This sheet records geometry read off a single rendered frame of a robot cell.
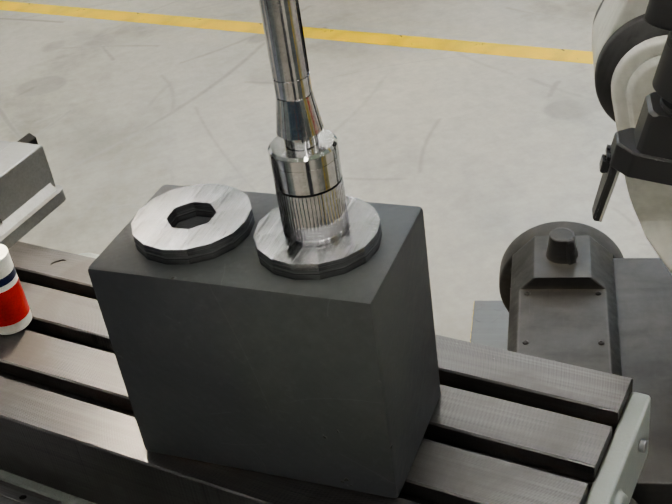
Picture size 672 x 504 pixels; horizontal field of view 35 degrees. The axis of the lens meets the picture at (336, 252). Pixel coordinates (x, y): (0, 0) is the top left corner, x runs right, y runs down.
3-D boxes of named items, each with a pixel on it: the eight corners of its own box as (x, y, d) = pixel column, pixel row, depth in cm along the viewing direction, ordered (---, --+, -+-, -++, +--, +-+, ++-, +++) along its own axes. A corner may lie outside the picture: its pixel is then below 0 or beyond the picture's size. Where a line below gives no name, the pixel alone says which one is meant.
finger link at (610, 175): (600, 208, 101) (618, 152, 98) (601, 226, 99) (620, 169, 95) (583, 205, 102) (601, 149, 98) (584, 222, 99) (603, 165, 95)
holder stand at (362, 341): (208, 357, 95) (159, 167, 84) (442, 393, 88) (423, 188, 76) (144, 452, 86) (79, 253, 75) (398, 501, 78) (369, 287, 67)
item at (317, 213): (352, 207, 75) (342, 135, 72) (345, 245, 72) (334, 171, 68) (288, 210, 76) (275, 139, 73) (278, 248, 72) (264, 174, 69)
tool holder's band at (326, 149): (342, 135, 72) (340, 122, 72) (334, 171, 68) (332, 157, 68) (275, 139, 73) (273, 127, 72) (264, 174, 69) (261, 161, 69)
